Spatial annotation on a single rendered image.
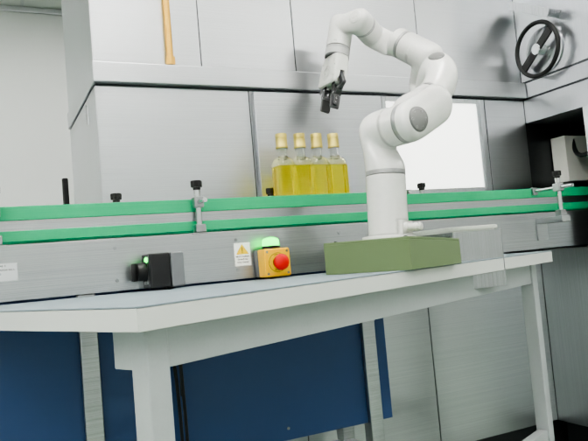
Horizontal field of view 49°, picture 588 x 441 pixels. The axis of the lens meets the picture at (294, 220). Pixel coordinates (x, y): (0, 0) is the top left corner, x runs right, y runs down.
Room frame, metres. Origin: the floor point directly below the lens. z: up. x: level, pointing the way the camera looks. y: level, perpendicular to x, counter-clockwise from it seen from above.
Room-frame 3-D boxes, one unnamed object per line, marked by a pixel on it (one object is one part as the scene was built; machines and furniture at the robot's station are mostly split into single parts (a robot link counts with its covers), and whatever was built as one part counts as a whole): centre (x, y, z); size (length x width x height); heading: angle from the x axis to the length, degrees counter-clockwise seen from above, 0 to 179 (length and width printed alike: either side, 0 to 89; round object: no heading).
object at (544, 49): (2.37, -0.97, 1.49); 0.21 x 0.05 x 0.21; 26
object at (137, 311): (1.96, 0.28, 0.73); 1.58 x 1.52 x 0.04; 139
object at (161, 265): (1.51, 0.32, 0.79); 0.08 x 0.08 x 0.08; 26
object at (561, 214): (2.16, -0.87, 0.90); 0.17 x 0.05 x 0.23; 26
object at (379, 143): (1.53, -0.24, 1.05); 0.13 x 0.10 x 0.16; 36
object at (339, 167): (1.94, -0.14, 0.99); 0.06 x 0.06 x 0.21; 26
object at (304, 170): (1.89, -0.04, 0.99); 0.06 x 0.06 x 0.21; 26
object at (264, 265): (1.63, 0.06, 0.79); 0.07 x 0.07 x 0.07; 26
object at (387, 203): (1.52, -0.24, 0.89); 0.16 x 0.13 x 0.15; 54
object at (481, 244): (1.87, -0.43, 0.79); 0.27 x 0.17 x 0.08; 26
